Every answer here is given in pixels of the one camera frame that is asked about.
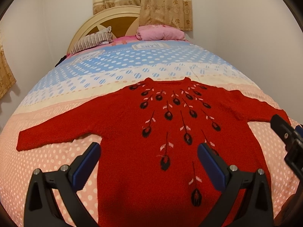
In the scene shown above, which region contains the red knitted sweater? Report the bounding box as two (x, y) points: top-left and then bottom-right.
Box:
(16, 78), (288, 226)

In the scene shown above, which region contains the beige side curtain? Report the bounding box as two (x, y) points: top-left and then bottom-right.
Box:
(0, 37), (16, 99)

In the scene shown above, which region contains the black object beside bed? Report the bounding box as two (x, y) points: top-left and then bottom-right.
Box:
(55, 55), (67, 68)

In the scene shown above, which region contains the pink pillow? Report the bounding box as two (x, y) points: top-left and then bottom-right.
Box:
(136, 25), (186, 41)

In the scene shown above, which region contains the striped grey pillow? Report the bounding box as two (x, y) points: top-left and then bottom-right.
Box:
(69, 26), (112, 54)

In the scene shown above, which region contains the cream wooden headboard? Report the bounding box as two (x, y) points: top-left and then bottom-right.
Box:
(67, 5), (140, 53)

